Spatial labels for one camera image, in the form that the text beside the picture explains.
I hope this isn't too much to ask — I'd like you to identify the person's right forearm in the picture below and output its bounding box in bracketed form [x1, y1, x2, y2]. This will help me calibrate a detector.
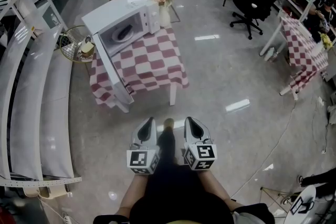
[196, 169, 237, 212]

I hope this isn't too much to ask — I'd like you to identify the person's tan shoe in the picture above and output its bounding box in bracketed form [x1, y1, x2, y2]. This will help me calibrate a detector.
[162, 118, 175, 131]

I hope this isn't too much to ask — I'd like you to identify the white ribbed vase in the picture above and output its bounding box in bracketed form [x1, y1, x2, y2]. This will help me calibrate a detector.
[159, 5, 172, 28]

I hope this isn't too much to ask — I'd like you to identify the white microwave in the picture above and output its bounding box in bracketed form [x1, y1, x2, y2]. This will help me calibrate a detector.
[81, 0, 161, 113]

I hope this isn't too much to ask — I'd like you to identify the person's left forearm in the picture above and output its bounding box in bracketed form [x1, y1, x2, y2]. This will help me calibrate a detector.
[115, 173, 153, 217]

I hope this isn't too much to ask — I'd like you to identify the cluster of plastic bottles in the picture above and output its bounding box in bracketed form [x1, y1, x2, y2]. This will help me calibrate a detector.
[264, 47, 279, 62]

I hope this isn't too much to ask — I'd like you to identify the pink checkered tablecloth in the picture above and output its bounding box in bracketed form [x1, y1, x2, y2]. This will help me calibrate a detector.
[280, 16, 330, 94]
[89, 26, 190, 109]

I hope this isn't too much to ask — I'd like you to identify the white round table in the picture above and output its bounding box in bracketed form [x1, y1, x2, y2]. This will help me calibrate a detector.
[284, 185, 317, 224]

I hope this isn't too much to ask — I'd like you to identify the white round plate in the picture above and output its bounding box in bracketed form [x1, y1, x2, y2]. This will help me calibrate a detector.
[111, 25, 134, 43]

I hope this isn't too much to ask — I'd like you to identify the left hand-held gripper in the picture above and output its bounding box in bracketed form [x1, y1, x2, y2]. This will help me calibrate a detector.
[127, 116, 160, 175]

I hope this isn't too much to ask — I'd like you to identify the round wire basket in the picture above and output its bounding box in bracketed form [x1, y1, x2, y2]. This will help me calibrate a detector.
[59, 25, 96, 63]

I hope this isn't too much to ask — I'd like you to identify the white metal shelving rack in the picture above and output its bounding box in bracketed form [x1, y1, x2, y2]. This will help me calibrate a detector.
[0, 0, 82, 188]

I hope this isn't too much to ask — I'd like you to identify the yellow flower bunch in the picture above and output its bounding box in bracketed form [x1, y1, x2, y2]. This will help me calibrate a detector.
[320, 33, 333, 50]

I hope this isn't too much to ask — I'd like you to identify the small beige carton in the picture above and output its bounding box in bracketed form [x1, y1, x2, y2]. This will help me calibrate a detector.
[80, 41, 95, 59]

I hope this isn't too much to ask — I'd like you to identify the person's black clothing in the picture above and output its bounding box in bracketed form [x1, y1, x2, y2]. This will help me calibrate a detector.
[93, 128, 275, 224]

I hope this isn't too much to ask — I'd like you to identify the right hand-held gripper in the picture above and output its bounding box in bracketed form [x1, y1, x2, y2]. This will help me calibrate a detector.
[183, 116, 218, 171]

